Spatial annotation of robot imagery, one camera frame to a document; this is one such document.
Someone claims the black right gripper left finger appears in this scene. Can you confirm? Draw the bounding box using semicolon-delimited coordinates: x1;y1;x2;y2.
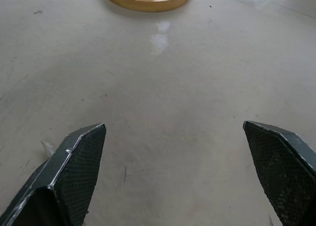
0;123;107;226

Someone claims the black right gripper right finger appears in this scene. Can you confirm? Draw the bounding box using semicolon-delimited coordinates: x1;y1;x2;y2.
242;120;316;226

